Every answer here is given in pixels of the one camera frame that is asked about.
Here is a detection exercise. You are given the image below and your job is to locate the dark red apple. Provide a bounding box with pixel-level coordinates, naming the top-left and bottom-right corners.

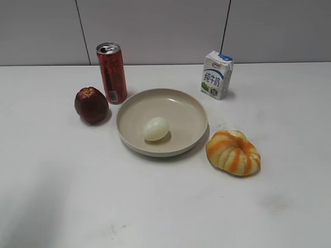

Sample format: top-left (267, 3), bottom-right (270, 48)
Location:
top-left (74, 87), bottom-right (109, 124)

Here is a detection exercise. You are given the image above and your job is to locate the white blue milk carton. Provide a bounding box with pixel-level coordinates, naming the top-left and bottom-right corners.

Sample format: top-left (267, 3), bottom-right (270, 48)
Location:
top-left (201, 51), bottom-right (234, 100)

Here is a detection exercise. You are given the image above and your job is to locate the red soda can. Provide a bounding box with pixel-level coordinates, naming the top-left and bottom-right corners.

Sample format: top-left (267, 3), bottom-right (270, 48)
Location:
top-left (96, 42), bottom-right (127, 104)

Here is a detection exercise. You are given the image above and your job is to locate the white egg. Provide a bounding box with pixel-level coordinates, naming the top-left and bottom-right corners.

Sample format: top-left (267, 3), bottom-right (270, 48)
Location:
top-left (143, 117), bottom-right (169, 142)

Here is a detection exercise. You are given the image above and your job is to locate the orange striped bread bun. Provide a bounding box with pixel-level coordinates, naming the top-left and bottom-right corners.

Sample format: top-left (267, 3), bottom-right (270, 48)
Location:
top-left (206, 130), bottom-right (261, 177)

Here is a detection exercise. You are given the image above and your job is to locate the beige round plate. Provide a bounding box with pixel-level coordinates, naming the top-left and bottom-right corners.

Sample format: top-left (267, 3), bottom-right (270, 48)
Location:
top-left (116, 88), bottom-right (208, 158)

